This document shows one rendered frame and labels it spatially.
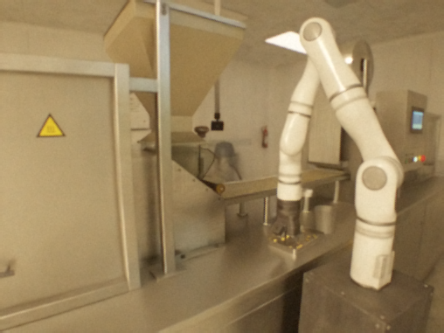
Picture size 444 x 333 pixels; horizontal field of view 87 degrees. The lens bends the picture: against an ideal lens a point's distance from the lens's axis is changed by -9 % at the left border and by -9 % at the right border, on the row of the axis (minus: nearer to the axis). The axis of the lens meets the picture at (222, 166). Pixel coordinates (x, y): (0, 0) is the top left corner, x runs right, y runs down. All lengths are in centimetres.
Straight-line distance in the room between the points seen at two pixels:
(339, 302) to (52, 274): 67
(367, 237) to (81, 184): 68
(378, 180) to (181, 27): 62
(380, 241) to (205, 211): 50
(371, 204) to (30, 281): 79
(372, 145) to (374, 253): 27
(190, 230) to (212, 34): 59
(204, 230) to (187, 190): 15
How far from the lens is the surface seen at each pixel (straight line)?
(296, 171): 79
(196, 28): 78
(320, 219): 106
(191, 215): 82
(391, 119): 148
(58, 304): 70
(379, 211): 69
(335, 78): 74
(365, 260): 74
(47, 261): 68
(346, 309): 73
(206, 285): 72
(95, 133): 63
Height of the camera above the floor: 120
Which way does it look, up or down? 8 degrees down
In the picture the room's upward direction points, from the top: straight up
